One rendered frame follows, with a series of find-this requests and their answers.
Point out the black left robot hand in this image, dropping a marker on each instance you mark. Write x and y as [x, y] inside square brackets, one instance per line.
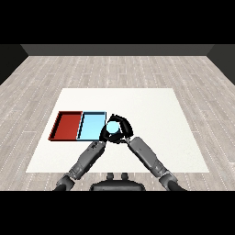
[103, 133]

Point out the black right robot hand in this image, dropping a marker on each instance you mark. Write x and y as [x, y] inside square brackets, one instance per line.
[127, 128]

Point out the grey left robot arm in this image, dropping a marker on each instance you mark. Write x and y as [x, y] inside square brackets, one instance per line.
[87, 160]

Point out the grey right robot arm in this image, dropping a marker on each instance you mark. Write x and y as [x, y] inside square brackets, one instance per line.
[149, 159]

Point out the small blue can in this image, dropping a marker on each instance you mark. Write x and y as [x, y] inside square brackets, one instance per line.
[112, 127]

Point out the light blue shallow open box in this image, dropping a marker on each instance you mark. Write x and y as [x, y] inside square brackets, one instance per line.
[91, 126]

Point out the red shallow open box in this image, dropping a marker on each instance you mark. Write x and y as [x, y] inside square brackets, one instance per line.
[68, 126]

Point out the dark grey robot body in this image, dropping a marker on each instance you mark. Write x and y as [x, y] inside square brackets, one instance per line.
[117, 184]

